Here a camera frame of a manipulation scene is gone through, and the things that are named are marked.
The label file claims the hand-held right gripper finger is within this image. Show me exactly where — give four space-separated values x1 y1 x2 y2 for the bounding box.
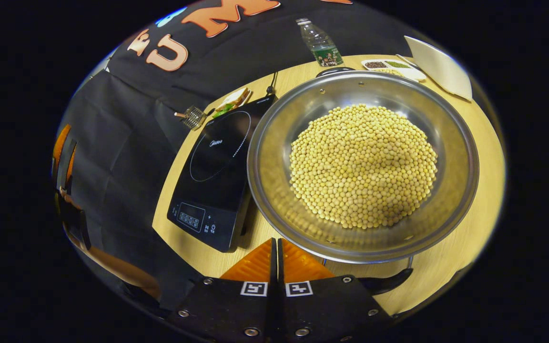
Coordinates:
277 238 394 343
165 238 277 343

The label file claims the black induction cooktop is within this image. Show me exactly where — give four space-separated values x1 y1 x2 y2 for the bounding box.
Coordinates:
167 94 276 253

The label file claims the steel pot with black handles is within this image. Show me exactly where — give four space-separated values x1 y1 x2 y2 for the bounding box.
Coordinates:
247 67 480 296

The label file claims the pile of yellow soybeans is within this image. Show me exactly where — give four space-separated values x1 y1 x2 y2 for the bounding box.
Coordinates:
289 104 438 230

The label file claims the black backdrop cloth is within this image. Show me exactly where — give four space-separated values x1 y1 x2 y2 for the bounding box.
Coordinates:
53 0 413 310

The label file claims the small white plate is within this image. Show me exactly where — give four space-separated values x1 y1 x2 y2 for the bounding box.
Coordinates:
212 87 252 119

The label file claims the sandwich with lettuce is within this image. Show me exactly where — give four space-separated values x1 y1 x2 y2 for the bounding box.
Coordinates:
213 88 251 117

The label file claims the clear plastic water bottle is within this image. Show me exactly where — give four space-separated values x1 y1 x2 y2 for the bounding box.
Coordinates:
296 18 344 67

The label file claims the white divided dish with beans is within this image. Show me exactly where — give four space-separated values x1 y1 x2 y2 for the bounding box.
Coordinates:
361 59 427 81

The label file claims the white rounded container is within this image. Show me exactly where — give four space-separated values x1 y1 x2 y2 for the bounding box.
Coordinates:
404 36 473 101

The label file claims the wire mesh holder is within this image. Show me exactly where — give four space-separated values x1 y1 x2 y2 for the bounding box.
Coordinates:
182 106 207 130

